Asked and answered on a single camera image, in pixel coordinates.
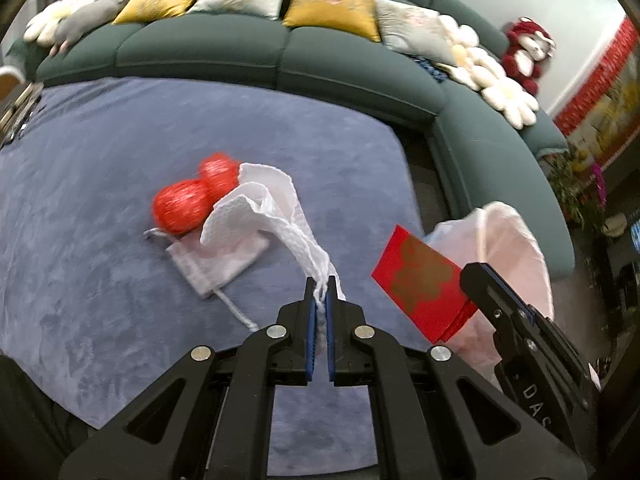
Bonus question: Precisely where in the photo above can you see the cream hat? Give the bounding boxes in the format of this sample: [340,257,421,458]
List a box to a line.
[601,212,630,236]

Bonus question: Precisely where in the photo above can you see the red framed wall poster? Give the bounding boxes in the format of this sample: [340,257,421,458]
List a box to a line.
[552,15,640,168]

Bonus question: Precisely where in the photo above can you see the teal curved sofa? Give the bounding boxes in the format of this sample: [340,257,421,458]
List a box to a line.
[10,0,576,281]

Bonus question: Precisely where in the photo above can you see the blue carpet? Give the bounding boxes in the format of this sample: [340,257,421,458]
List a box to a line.
[0,77,426,476]

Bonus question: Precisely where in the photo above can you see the white drawstring pouch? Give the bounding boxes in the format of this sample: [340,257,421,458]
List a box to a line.
[144,227,271,333]

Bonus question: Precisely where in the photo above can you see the red plush bear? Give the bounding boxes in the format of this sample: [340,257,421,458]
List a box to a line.
[500,17,557,96]

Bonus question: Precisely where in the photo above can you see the red box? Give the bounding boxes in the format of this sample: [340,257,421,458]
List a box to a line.
[371,225,478,343]

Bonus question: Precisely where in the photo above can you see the grey plush toy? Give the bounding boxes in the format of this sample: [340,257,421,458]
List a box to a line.
[49,0,127,58]

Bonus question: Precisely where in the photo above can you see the white waffle cloth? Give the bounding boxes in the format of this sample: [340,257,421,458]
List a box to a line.
[200,162,347,356]

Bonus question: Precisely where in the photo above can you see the trash bin with white liner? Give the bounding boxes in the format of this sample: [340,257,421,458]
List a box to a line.
[427,201,556,381]

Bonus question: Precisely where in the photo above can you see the metal framed object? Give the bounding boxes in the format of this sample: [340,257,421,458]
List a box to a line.
[0,66,45,147]

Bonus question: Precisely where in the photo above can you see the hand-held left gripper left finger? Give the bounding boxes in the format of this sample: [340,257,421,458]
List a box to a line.
[60,277,317,480]

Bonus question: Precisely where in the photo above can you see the pink orchid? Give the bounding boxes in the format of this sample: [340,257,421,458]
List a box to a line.
[590,162,610,211]

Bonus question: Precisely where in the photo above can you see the blue bead string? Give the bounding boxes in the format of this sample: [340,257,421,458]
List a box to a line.
[412,55,451,85]

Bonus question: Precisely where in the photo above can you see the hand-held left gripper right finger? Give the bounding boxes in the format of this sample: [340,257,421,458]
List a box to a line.
[326,282,586,480]

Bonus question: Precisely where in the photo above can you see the green potted plant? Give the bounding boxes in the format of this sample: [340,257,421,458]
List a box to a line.
[542,147,598,231]

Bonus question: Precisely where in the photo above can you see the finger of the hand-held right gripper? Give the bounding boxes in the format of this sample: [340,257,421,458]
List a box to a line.
[460,262,531,346]
[492,267,556,333]

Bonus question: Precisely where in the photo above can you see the red mesh ball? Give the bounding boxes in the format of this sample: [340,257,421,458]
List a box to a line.
[198,152,242,202]
[152,180,217,235]

